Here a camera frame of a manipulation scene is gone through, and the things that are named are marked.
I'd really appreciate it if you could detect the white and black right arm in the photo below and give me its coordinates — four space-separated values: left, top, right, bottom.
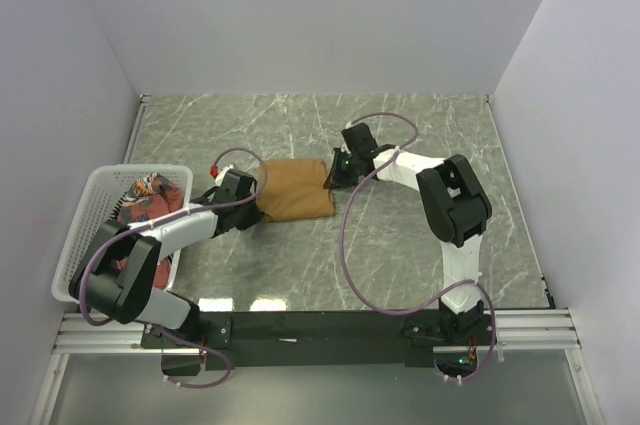
324 145 492 344

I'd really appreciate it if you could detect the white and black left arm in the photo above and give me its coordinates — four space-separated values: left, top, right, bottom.
68 167 262 347

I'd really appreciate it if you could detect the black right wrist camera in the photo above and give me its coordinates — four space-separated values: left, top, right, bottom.
341 123 378 156

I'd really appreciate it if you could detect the white plastic laundry basket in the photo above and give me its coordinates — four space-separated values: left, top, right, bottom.
51 164 193 303

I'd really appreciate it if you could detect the aluminium rail frame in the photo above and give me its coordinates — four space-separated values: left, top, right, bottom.
52 309 581 355

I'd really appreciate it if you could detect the tan tank top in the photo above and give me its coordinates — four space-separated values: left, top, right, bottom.
256 158 335 222

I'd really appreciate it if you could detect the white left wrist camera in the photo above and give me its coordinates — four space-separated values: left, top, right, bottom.
209 164 236 186

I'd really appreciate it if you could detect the red printed tank top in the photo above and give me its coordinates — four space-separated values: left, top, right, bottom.
112 172 184 291

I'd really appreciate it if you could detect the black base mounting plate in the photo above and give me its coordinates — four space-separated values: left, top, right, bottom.
141 306 495 376

